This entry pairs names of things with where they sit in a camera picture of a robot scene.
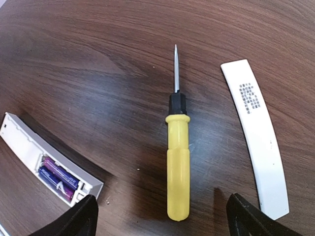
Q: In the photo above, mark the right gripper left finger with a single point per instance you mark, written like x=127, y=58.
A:
x=79, y=220

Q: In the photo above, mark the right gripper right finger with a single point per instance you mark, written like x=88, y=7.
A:
x=244, y=219

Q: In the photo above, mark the white remote control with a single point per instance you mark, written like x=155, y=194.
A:
x=31, y=149

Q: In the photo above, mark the white battery cover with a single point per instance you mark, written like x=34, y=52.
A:
x=260, y=137

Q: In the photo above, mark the yellow handled screwdriver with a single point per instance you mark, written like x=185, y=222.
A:
x=178, y=153

